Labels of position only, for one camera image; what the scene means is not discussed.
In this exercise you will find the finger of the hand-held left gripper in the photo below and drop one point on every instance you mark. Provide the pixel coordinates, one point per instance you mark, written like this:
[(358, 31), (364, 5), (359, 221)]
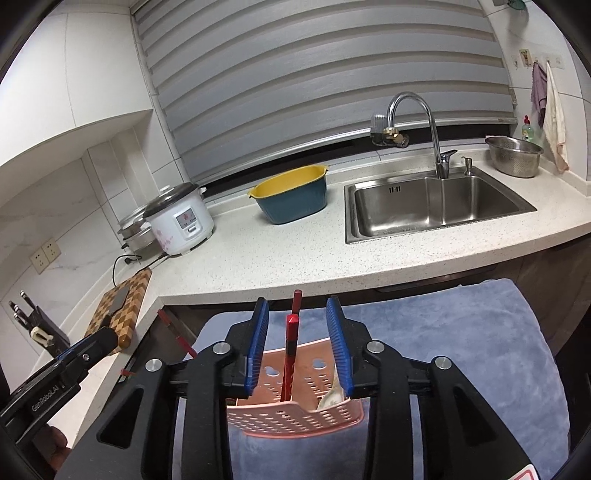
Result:
[(97, 348)]

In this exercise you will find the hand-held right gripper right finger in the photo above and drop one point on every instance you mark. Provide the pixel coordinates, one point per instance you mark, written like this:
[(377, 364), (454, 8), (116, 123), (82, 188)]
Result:
[(339, 346)]

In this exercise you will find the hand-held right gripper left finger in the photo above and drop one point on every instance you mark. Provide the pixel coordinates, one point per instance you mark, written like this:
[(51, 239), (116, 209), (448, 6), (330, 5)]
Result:
[(258, 346)]

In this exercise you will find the white ceramic spoon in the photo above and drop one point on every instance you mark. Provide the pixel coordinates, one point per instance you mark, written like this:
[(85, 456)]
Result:
[(330, 397)]

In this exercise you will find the pink perforated utensil holder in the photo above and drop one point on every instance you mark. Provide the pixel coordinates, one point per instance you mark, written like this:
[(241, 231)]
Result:
[(277, 415)]

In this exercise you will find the person's left hand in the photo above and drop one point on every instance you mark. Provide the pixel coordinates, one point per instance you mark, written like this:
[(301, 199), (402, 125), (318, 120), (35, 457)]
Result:
[(57, 447)]

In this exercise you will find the black knife block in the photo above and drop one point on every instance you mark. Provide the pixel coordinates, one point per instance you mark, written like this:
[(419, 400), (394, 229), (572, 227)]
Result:
[(53, 339)]

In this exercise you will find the dark block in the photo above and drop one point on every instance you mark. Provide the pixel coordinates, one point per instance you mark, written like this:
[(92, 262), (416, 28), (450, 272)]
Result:
[(117, 300)]

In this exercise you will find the checkered wooden cutting board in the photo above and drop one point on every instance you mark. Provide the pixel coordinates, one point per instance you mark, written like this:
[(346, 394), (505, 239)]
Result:
[(136, 295)]

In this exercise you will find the steel steamer pot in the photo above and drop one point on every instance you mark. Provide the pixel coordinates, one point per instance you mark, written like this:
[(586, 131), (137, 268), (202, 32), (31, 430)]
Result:
[(136, 235)]

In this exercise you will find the blue-grey plush blanket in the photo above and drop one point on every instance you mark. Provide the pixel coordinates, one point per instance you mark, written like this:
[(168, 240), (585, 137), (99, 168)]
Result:
[(461, 346)]

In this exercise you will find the white rice cooker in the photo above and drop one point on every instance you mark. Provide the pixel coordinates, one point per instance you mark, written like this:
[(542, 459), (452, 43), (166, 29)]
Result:
[(180, 226)]

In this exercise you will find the blue and yellow basin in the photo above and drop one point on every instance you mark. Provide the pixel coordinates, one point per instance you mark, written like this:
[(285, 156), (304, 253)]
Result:
[(291, 203)]

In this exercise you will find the stainless steel sink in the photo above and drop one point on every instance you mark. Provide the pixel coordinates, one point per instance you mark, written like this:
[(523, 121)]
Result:
[(415, 207)]

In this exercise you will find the steel soap pump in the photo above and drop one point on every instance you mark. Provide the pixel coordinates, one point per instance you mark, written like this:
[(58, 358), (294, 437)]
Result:
[(468, 167)]

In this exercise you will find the chrome faucet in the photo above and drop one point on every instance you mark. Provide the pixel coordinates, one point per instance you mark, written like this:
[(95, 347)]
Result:
[(431, 124)]

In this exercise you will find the steel colander bowl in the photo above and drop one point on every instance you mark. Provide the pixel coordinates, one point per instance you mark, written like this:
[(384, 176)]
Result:
[(515, 159)]

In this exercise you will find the grey window blind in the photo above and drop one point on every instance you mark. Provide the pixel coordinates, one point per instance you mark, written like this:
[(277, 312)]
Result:
[(323, 69)]

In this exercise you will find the green dish soap bottle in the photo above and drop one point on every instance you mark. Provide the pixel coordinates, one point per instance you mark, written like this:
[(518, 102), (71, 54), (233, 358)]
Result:
[(531, 131)]

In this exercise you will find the white towel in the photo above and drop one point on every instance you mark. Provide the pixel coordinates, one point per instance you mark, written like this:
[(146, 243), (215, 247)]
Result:
[(554, 124)]

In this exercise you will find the purple cloth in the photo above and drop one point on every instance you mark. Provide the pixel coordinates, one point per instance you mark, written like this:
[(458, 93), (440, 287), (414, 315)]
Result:
[(538, 90)]

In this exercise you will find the white wall outlet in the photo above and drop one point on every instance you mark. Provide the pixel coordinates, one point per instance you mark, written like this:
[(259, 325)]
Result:
[(39, 263), (51, 249)]

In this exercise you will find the small wall sticker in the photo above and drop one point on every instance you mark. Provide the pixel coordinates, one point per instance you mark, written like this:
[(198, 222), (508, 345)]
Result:
[(524, 58)]

